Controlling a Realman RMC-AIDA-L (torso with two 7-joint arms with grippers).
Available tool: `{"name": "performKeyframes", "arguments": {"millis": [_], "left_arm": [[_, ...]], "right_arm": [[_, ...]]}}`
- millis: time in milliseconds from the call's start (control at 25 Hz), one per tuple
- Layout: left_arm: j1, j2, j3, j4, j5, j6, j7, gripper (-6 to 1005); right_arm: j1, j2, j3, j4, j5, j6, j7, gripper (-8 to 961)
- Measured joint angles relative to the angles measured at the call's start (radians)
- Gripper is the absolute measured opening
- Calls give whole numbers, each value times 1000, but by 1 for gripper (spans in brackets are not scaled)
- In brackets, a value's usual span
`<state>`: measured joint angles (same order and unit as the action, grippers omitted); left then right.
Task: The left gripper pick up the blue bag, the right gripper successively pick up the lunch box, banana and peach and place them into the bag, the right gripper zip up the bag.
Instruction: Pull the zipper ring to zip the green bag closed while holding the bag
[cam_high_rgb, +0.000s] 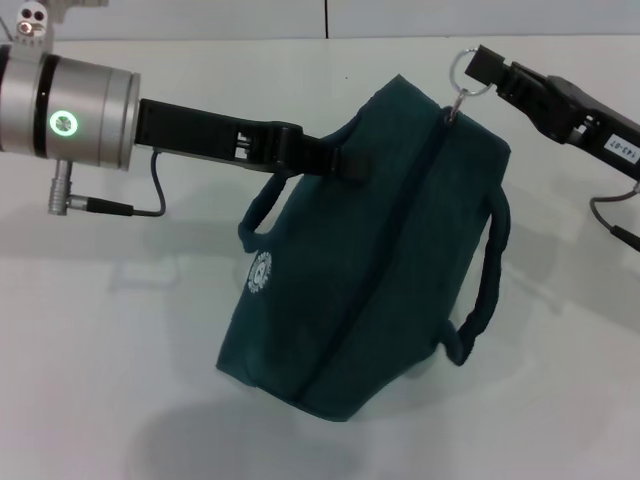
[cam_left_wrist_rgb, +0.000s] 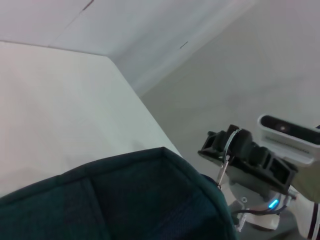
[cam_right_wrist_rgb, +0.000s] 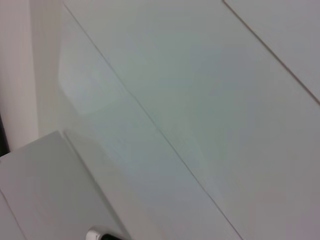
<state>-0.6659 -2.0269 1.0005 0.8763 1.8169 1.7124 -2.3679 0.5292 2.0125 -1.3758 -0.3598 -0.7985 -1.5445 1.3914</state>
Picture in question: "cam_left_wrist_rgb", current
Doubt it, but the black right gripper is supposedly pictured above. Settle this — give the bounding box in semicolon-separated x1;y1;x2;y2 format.
197;124;299;201

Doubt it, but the grey right wrist cable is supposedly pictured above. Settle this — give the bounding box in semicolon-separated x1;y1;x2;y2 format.
231;203;292;218

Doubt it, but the dark teal lunch bag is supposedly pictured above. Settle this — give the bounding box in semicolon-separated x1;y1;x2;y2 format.
0;146;238;240

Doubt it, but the silver zipper pull ring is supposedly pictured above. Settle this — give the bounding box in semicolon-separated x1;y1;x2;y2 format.
216;127;241;189

